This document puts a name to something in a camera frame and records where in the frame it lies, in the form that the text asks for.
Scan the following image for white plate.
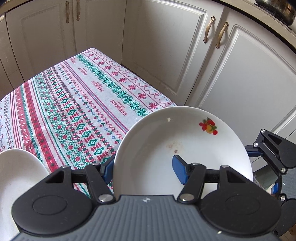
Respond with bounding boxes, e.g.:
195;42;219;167
113;106;253;197

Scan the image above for white plate stained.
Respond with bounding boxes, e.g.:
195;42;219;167
1;149;49;240

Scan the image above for white kitchen cabinets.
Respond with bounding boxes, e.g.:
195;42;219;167
1;1;295;145

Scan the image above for patterned red green tablecloth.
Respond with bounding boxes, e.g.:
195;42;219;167
0;47;178;197

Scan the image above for black wok pan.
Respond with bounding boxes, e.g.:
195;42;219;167
255;0;295;26

